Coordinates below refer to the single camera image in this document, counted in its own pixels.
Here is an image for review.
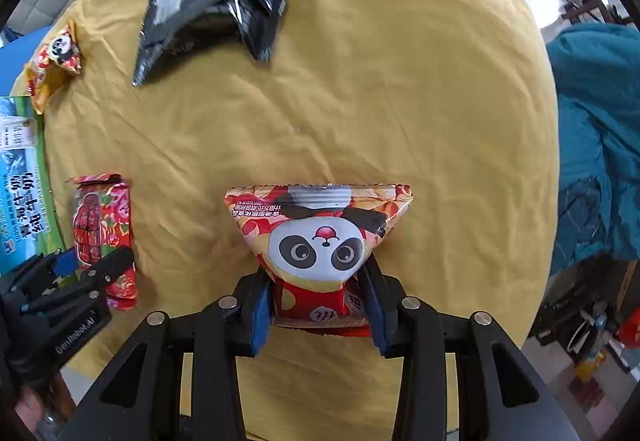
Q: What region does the red flower print snack packet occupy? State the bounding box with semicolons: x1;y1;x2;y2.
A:
68;173;139;311

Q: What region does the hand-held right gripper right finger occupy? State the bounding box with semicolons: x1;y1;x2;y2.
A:
358;265;572;441

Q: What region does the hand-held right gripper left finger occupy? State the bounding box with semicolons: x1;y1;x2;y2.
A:
75;267;274;441

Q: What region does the blue board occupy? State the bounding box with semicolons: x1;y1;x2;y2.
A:
0;25;53;98

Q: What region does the teal cloth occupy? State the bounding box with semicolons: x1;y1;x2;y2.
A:
545;21;640;276

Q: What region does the small panda print snack bag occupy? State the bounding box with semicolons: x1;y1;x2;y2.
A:
24;19;83;116

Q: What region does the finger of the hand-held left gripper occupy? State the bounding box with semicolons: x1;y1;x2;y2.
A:
0;251;80;296
21;245;136;316

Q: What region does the yellow cloth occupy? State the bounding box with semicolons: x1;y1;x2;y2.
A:
15;0;560;441

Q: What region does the large panda print snack bag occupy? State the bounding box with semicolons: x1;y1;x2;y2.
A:
224;182;415;338

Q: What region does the black plastic bag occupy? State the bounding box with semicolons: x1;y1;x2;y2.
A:
131;0;304;88

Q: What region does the person's left forearm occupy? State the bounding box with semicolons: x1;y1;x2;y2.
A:
12;383;68;439

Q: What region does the green and blue printed carton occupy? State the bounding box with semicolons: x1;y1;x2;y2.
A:
0;96;66;276

